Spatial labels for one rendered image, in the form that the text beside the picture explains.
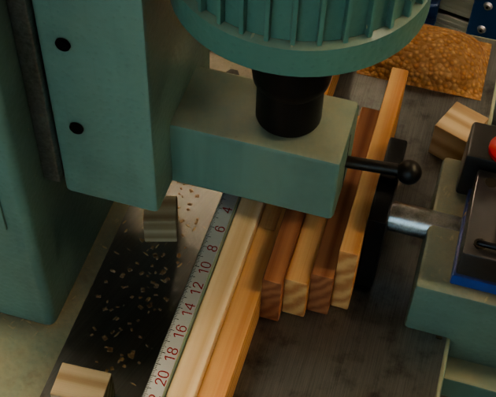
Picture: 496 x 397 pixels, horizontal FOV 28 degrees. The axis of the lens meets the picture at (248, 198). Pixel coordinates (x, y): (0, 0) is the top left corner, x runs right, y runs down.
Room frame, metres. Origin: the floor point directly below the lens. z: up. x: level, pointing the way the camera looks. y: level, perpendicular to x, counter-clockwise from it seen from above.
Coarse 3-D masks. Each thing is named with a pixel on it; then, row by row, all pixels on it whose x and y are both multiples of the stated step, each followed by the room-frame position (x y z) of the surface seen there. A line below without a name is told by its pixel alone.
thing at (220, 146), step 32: (192, 96) 0.54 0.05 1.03; (224, 96) 0.54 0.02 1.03; (256, 96) 0.55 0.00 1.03; (192, 128) 0.51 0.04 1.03; (224, 128) 0.51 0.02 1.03; (256, 128) 0.51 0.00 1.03; (320, 128) 0.51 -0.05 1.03; (352, 128) 0.52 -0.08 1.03; (192, 160) 0.51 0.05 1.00; (224, 160) 0.50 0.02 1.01; (256, 160) 0.49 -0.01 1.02; (288, 160) 0.49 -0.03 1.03; (320, 160) 0.48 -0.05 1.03; (224, 192) 0.50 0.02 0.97; (256, 192) 0.49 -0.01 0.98; (288, 192) 0.49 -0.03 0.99; (320, 192) 0.48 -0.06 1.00
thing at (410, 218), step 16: (400, 144) 0.54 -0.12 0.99; (384, 160) 0.52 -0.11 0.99; (400, 160) 0.52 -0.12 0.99; (384, 176) 0.50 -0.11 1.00; (384, 192) 0.49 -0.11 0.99; (384, 208) 0.47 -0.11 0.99; (400, 208) 0.50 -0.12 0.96; (416, 208) 0.50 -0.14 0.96; (368, 224) 0.46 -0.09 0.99; (384, 224) 0.46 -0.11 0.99; (400, 224) 0.49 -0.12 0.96; (416, 224) 0.48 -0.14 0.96; (432, 224) 0.48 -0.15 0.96; (448, 224) 0.48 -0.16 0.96; (368, 240) 0.46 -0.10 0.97; (368, 256) 0.46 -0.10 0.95; (368, 272) 0.46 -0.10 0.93
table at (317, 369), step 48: (336, 96) 0.68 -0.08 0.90; (432, 96) 0.69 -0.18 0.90; (432, 192) 0.56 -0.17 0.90; (384, 240) 0.51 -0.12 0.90; (384, 288) 0.46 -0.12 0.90; (288, 336) 0.41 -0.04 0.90; (336, 336) 0.41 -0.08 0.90; (384, 336) 0.41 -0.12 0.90; (432, 336) 0.41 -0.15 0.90; (240, 384) 0.36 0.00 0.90; (288, 384) 0.37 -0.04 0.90; (336, 384) 0.37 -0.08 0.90; (384, 384) 0.37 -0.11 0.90; (432, 384) 0.37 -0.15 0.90; (480, 384) 0.39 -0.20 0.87
